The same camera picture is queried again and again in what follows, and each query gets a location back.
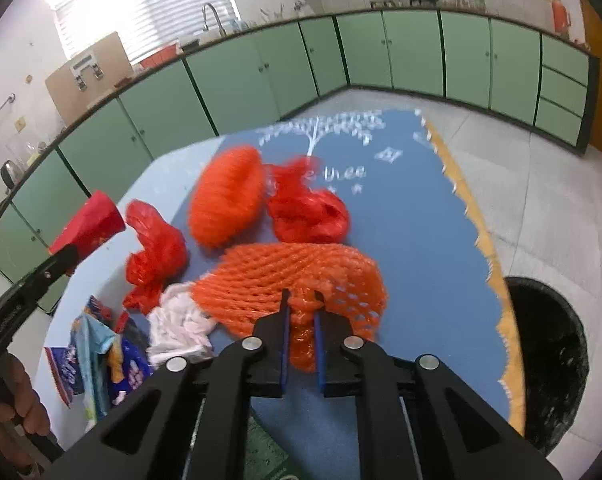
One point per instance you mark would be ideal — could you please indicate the glass jars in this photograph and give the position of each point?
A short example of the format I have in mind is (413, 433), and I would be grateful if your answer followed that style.
(463, 1)

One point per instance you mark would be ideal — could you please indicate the person's left hand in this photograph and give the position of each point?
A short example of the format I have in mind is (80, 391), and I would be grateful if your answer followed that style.
(28, 390)

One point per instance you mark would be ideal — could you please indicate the person's left forearm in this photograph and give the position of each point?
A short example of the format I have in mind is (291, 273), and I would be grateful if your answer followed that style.
(1, 445)

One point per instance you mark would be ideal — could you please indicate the cardboard box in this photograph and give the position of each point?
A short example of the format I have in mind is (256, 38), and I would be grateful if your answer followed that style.
(63, 97)

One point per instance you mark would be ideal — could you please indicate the red paper cup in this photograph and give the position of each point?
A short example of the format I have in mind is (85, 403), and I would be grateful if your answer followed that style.
(93, 220)

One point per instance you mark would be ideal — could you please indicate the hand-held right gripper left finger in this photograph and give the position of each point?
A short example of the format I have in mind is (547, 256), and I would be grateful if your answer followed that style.
(283, 345)

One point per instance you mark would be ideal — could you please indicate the orange thermos jug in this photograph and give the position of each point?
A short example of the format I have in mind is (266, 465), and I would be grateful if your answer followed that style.
(561, 12)

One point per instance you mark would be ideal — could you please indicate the green base cabinets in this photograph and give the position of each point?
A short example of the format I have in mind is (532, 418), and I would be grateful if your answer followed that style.
(416, 55)

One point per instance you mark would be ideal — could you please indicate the black trash bin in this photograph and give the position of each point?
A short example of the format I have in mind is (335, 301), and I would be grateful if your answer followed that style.
(551, 360)

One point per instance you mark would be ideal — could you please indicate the large orange foam net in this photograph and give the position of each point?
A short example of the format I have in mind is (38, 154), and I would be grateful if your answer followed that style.
(271, 275)

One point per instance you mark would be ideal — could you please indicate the metal kettle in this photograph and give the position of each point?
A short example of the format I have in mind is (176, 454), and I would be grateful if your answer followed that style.
(11, 172)

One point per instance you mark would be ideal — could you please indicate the red basin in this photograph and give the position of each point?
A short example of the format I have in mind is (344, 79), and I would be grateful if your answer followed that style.
(158, 56)

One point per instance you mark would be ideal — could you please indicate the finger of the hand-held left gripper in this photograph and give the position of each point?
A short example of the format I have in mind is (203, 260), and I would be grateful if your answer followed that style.
(63, 260)

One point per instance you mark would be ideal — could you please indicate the metal faucet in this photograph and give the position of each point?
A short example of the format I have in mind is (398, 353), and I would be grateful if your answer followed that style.
(212, 10)

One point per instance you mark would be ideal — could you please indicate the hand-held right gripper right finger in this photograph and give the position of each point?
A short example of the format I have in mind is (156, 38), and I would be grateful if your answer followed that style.
(319, 355)

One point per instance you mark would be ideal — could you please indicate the shiny red plastic bag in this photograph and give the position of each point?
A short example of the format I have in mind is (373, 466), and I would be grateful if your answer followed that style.
(306, 210)

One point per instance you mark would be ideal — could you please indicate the round orange foam net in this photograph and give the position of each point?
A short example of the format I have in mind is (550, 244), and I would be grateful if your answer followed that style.
(226, 195)

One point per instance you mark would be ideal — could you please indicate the white window blind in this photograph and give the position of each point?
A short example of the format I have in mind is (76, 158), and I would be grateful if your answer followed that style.
(146, 5)

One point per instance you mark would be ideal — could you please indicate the white tissue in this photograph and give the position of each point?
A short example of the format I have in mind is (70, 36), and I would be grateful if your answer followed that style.
(181, 322)

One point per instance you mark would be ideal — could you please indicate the blue printed tablecloth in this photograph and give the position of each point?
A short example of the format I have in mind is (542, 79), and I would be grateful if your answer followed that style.
(406, 240)

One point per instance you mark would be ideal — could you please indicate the light blue snack packet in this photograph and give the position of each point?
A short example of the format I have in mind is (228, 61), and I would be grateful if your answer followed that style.
(93, 355)

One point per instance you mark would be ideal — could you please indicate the dark blue snack packet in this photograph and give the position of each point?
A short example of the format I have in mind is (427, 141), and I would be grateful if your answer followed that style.
(131, 365)

